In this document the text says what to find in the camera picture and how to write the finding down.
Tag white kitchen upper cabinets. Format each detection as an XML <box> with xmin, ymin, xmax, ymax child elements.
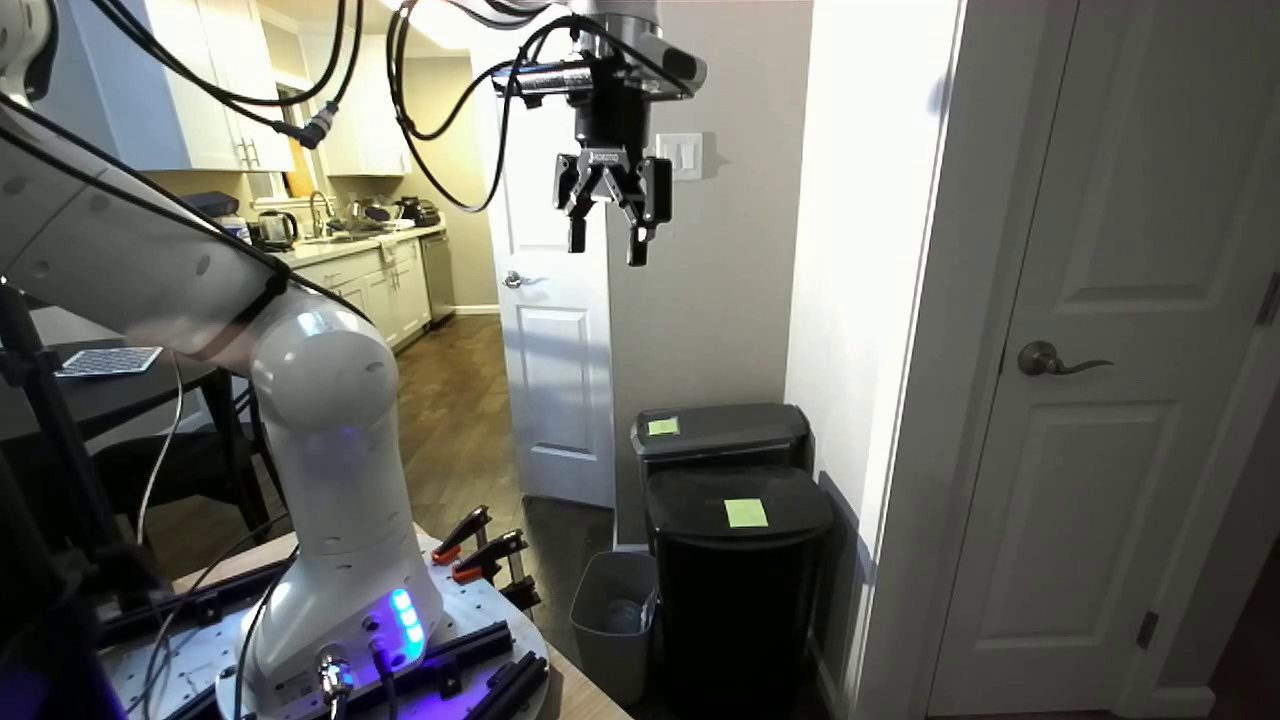
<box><xmin>63</xmin><ymin>0</ymin><xmax>413</xmax><ymax>178</ymax></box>

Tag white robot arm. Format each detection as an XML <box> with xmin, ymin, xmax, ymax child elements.
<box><xmin>0</xmin><ymin>0</ymin><xmax>511</xmax><ymax>720</ymax></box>

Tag green sticky note front bin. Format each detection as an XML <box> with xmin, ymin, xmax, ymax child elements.
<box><xmin>726</xmin><ymin>494</ymin><xmax>769</xmax><ymax>526</ymax></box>

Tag white paper on table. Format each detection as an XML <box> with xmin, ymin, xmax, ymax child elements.
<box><xmin>56</xmin><ymin>349</ymin><xmax>160</xmax><ymax>381</ymax></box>

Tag dark wooden table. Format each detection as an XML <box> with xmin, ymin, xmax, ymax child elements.
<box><xmin>0</xmin><ymin>353</ymin><xmax>269</xmax><ymax>547</ymax></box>

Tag black camera tripod stand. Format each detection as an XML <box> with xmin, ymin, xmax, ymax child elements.
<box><xmin>0</xmin><ymin>277</ymin><xmax>165</xmax><ymax>630</ymax></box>

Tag grey step trash bin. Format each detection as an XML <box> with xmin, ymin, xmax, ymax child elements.
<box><xmin>634</xmin><ymin>404</ymin><xmax>811</xmax><ymax>469</ymax></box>

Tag small grey wastebasket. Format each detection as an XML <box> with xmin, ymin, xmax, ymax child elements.
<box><xmin>571</xmin><ymin>553</ymin><xmax>655</xmax><ymax>705</ymax></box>

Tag perforated robot mounting plate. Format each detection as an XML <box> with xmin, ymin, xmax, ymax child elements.
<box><xmin>100</xmin><ymin>577</ymin><xmax>556</xmax><ymax>720</ymax></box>

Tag white interior panel door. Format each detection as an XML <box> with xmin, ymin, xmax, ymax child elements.
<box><xmin>478</xmin><ymin>85</ymin><xmax>617</xmax><ymax>509</ymax></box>

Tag silver lever door handle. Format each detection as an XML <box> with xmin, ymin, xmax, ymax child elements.
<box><xmin>1015</xmin><ymin>338</ymin><xmax>1094</xmax><ymax>376</ymax></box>

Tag white wall light switch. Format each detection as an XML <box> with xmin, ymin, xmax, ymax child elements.
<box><xmin>655</xmin><ymin>133</ymin><xmax>711</xmax><ymax>178</ymax></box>

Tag green sticky note rear bin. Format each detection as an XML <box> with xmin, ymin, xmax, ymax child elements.
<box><xmin>644</xmin><ymin>416</ymin><xmax>679</xmax><ymax>434</ymax></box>

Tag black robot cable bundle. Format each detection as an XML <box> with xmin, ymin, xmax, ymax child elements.
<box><xmin>92</xmin><ymin>0</ymin><xmax>705</xmax><ymax>214</ymax></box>

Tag green sticky note bin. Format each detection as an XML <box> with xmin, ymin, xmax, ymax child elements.
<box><xmin>726</xmin><ymin>494</ymin><xmax>769</xmax><ymax>526</ymax></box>
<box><xmin>644</xmin><ymin>416</ymin><xmax>679</xmax><ymax>434</ymax></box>

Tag red handled clamp lower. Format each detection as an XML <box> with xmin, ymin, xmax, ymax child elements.
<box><xmin>451</xmin><ymin>530</ymin><xmax>529</xmax><ymax>585</ymax></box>

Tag electric kettle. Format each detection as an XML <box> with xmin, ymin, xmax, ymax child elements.
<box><xmin>253</xmin><ymin>209</ymin><xmax>299</xmax><ymax>253</ymax></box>

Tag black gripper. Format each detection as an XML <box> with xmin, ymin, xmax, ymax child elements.
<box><xmin>556</xmin><ymin>57</ymin><xmax>671</xmax><ymax>267</ymax></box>

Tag black bin with lid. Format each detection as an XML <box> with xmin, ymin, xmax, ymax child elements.
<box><xmin>649</xmin><ymin>469</ymin><xmax>832</xmax><ymax>720</ymax></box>

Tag white panel door with handle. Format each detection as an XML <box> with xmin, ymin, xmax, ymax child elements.
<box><xmin>928</xmin><ymin>0</ymin><xmax>1280</xmax><ymax>716</ymax></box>

